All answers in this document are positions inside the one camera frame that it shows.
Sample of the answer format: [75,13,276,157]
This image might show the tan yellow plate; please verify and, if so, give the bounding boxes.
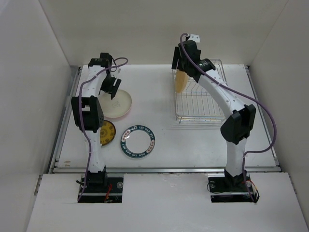
[175,70,189,93]

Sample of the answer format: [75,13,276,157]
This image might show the white plate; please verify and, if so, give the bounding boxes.
[98,89,132,119]

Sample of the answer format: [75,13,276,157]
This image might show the pink plastic plate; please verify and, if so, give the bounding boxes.
[104,108,132,120]

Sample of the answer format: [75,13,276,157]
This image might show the brown gold plate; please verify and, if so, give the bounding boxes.
[100,120,116,146]

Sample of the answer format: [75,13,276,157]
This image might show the blue rimmed grey plate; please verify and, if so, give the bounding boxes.
[120,125,156,160]

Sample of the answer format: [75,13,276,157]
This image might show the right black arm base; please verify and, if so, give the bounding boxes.
[207,176,260,203]

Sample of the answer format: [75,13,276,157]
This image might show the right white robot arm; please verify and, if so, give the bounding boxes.
[172,40,256,190]

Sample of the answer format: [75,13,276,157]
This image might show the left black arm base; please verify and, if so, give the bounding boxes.
[76,172,124,203]

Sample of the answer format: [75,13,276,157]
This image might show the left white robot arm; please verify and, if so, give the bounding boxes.
[71,53,121,193]

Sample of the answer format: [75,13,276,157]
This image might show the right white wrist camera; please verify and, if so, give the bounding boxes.
[186,34,200,43]

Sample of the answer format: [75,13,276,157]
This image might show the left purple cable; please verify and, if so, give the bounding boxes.
[77,57,128,202]

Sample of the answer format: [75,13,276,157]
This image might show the purple cable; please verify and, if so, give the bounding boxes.
[77,57,128,202]
[180,32,277,203]

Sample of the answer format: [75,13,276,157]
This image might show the metal wire dish rack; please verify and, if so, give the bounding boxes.
[171,58,233,123]

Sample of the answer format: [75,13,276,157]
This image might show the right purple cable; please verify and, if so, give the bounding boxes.
[180,32,277,203]

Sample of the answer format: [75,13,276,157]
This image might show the front aluminium rail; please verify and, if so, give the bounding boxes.
[50,166,282,174]

